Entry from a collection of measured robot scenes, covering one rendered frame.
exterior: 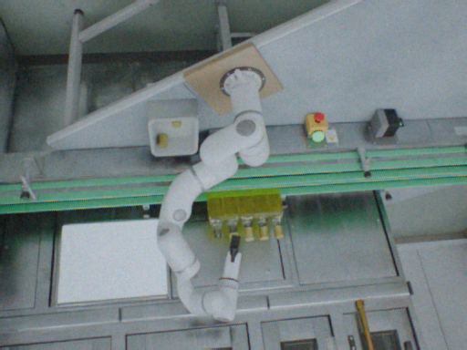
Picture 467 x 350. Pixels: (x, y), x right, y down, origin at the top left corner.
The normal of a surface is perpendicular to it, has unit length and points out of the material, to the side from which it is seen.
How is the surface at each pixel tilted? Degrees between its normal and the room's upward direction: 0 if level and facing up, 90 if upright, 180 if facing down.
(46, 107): 90
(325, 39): 0
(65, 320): 90
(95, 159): 90
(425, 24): 0
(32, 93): 90
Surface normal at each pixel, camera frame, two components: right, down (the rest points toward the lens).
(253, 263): 0.07, -0.50
